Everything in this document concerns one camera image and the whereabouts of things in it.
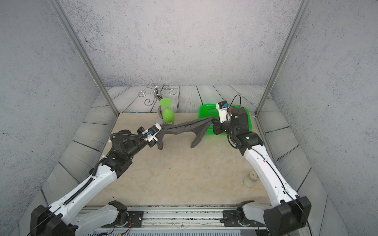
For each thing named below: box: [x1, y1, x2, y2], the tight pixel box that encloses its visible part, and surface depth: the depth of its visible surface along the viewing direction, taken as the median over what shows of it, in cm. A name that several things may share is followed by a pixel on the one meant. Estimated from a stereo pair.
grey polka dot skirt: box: [156, 116, 217, 150], surface depth 73 cm
